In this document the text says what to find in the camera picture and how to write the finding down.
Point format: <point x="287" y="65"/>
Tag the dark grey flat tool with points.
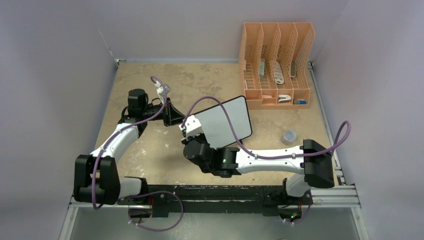
<point x="293" y="69"/>

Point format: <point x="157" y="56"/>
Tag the small clear plastic jar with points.
<point x="288" y="137"/>

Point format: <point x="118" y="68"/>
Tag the small black-framed whiteboard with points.
<point x="222" y="126"/>

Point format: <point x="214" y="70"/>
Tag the white perforated tool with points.
<point x="278" y="74"/>

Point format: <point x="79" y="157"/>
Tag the aluminium frame rail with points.
<point x="332" y="214"/>

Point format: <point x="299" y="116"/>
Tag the peach plastic file organizer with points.
<point x="272" y="61"/>

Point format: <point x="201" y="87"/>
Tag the grey eraser in organizer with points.
<point x="261" y="68"/>

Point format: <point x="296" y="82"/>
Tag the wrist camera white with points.
<point x="191" y="128"/>
<point x="162" y="90"/>

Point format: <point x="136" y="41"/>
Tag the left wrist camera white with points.
<point x="162" y="90"/>

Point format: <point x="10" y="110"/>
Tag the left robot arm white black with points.
<point x="96" y="178"/>

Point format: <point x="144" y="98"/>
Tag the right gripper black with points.
<point x="201" y="135"/>

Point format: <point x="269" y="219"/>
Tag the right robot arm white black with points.
<point x="310" y="163"/>

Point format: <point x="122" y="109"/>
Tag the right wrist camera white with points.
<point x="191" y="128"/>

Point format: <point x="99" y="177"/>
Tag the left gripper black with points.
<point x="171" y="116"/>

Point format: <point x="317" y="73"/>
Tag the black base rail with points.
<point x="267" y="200"/>

